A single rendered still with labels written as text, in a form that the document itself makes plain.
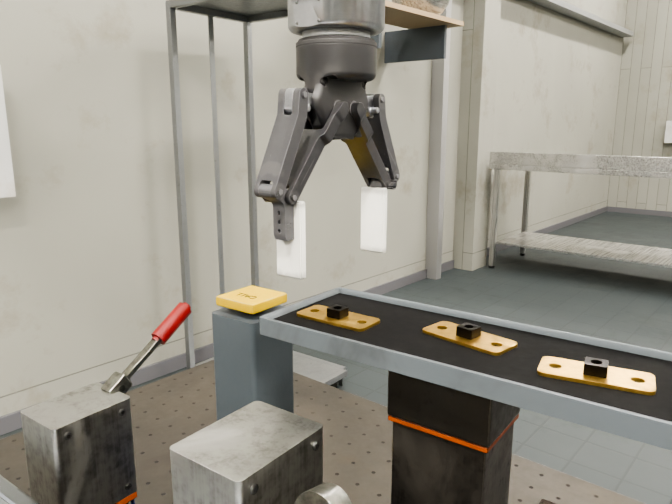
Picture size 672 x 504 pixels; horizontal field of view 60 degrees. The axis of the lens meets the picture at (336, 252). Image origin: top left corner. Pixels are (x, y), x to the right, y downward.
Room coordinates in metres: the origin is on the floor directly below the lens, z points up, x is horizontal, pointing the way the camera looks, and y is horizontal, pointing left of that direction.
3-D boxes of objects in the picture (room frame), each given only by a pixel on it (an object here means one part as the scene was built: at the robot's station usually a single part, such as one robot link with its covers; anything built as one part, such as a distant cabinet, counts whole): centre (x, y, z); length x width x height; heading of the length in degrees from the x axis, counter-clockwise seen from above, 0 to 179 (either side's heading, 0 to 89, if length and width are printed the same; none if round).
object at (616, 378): (0.43, -0.20, 1.17); 0.08 x 0.04 x 0.01; 63
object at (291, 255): (0.52, 0.04, 1.25); 0.03 x 0.01 x 0.07; 53
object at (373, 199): (0.62, -0.04, 1.25); 0.03 x 0.01 x 0.07; 53
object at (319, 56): (0.57, 0.00, 1.39); 0.08 x 0.07 x 0.09; 143
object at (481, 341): (0.51, -0.12, 1.17); 0.08 x 0.04 x 0.01; 43
